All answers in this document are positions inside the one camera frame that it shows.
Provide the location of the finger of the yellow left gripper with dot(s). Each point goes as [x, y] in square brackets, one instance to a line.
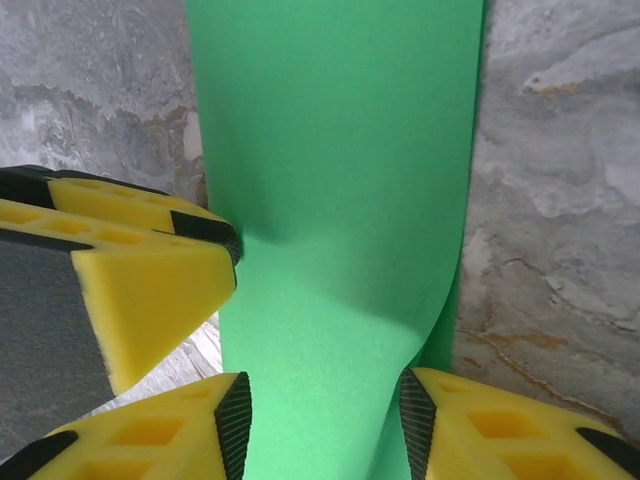
[120, 200]
[150, 300]

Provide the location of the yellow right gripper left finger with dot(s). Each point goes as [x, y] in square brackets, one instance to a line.
[150, 440]

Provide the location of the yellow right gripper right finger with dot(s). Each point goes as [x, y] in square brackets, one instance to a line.
[500, 435]

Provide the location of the green paper sheet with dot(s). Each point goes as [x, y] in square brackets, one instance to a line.
[325, 150]

